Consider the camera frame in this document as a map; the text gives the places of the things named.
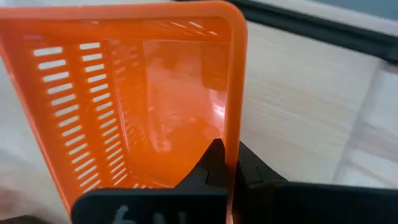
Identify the orange-red plastic basket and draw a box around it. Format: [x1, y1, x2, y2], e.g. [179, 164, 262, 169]
[0, 0, 249, 224]

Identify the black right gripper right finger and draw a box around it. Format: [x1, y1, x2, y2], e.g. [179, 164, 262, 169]
[232, 141, 398, 224]

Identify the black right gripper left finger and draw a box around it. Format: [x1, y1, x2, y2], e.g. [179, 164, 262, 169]
[70, 138, 228, 224]

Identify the black aluminium table frame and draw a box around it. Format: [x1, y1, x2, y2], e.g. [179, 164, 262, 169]
[228, 0, 398, 65]

